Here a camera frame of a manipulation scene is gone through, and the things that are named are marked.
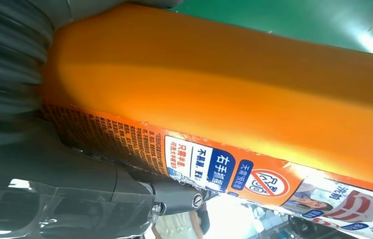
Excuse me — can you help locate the green table mat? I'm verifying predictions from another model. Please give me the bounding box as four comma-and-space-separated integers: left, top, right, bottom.
169, 0, 373, 56

